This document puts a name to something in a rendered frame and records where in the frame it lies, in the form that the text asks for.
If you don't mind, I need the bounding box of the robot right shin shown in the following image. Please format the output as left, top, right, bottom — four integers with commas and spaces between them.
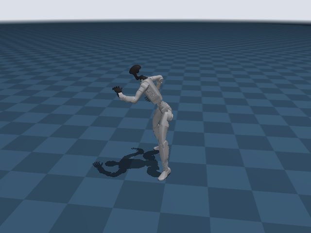
152, 127, 158, 140

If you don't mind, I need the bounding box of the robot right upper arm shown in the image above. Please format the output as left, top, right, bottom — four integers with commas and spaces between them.
149, 75, 163, 82

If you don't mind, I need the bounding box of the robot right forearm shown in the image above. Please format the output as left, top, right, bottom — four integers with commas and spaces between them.
156, 80, 162, 90

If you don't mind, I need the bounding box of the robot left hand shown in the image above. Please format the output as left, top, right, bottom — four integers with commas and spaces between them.
112, 86, 122, 97

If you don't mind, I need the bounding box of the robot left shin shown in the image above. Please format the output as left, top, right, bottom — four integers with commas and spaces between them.
159, 141, 169, 171

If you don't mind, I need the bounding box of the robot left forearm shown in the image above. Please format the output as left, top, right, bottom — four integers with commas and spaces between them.
118, 92, 135, 102

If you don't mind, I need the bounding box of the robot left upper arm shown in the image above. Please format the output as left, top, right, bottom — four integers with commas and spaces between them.
131, 82, 149, 104

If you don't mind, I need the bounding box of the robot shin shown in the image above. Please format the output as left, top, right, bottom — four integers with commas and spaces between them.
159, 141, 169, 171
152, 127, 158, 140

